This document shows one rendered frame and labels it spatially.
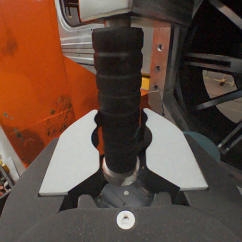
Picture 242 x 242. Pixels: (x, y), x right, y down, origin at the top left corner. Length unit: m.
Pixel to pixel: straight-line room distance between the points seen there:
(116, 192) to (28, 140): 0.36
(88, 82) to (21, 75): 0.17
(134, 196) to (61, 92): 0.42
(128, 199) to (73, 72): 0.45
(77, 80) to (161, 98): 0.21
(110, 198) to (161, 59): 0.47
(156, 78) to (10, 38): 0.29
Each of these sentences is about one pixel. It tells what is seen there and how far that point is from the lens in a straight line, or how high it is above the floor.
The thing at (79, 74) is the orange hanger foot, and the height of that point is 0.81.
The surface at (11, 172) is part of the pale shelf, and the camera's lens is 0.71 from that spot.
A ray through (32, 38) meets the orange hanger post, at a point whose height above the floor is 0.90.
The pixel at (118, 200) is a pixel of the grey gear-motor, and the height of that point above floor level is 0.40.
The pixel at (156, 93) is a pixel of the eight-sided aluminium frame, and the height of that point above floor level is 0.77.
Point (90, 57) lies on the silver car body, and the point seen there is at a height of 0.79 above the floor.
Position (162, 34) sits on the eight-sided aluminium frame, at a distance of 0.32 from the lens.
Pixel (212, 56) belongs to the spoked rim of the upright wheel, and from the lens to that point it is 0.39.
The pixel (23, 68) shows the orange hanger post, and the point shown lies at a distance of 0.31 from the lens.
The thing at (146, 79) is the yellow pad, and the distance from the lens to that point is 0.62.
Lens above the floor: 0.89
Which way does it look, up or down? 33 degrees down
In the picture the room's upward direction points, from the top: 1 degrees counter-clockwise
